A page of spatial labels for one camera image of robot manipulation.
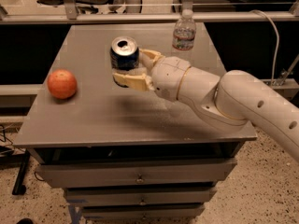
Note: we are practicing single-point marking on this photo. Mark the bottom grey drawer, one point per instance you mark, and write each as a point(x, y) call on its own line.
point(143, 212)

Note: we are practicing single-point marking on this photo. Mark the black stand leg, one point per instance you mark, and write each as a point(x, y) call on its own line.
point(19, 188)

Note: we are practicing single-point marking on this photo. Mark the middle grey drawer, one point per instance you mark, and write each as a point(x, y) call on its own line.
point(139, 196)

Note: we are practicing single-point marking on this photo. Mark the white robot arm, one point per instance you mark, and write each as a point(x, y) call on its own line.
point(227, 103)

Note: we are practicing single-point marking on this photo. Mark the blue pepsi can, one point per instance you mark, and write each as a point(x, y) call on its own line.
point(124, 54)

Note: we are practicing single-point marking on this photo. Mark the clear plastic water bottle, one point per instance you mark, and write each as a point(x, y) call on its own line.
point(184, 31)

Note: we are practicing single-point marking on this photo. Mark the orange fruit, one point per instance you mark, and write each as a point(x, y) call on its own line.
point(62, 84)

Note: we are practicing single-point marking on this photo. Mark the top grey drawer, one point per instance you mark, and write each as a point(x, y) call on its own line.
point(91, 175)

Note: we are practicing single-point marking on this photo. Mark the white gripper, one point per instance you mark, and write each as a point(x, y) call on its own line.
point(168, 76)

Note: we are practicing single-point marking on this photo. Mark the grey drawer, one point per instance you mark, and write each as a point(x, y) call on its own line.
point(143, 212)
point(139, 196)
point(91, 175)

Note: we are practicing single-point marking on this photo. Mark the grey drawer cabinet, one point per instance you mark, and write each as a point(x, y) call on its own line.
point(104, 123)

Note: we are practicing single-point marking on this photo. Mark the metal railing frame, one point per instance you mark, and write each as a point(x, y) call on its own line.
point(122, 11)

